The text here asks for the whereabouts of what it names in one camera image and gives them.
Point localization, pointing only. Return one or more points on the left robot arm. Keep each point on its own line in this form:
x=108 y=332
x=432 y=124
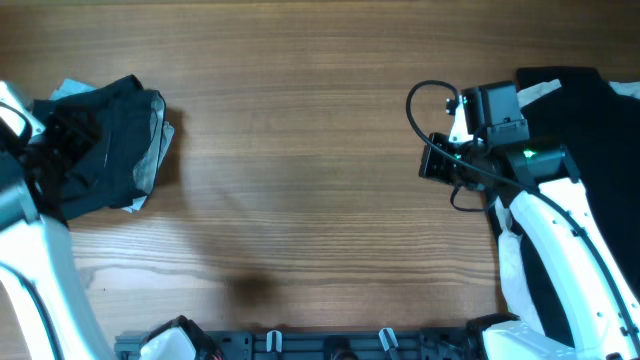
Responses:
x=37 y=265

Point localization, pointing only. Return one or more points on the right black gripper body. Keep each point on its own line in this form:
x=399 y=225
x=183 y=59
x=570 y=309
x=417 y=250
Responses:
x=436 y=167

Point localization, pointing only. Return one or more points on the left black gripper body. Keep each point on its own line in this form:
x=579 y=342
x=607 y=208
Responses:
x=64 y=141

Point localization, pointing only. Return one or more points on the black shorts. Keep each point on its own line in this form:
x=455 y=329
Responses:
x=108 y=141

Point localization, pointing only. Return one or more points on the folded light blue denim shorts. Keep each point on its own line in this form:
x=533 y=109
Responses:
x=136 y=138

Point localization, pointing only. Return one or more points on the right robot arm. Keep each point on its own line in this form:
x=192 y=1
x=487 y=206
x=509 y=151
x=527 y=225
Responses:
x=536 y=193

